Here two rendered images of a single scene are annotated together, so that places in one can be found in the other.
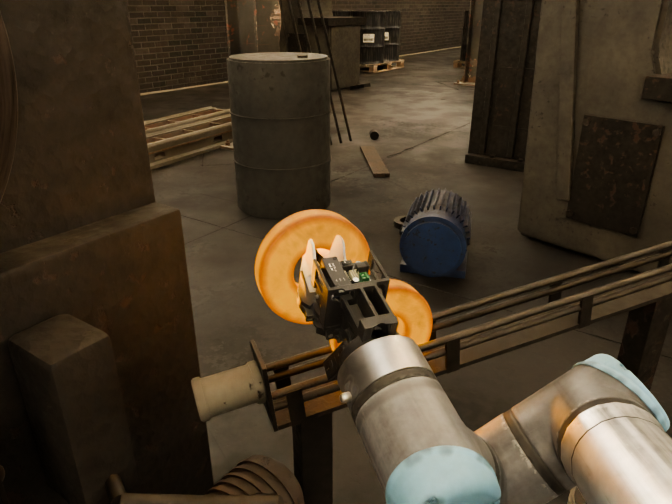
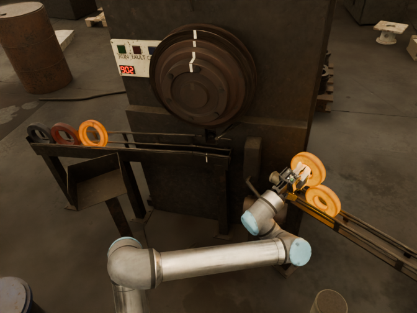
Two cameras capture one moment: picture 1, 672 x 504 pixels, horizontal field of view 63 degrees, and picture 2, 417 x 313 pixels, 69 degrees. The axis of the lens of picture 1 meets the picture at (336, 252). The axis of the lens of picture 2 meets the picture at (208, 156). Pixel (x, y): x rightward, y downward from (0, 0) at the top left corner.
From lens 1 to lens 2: 0.94 m
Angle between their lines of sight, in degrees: 62
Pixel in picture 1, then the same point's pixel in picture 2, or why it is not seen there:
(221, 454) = not seen: hidden behind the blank
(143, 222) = (292, 127)
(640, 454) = (259, 243)
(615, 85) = not seen: outside the picture
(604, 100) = not seen: outside the picture
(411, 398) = (260, 204)
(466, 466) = (250, 220)
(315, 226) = (307, 159)
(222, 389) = (276, 178)
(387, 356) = (268, 195)
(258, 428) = (350, 210)
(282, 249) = (297, 159)
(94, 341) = (255, 148)
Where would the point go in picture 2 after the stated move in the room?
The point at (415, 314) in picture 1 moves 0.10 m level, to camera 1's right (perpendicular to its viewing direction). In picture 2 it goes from (331, 205) to (346, 224)
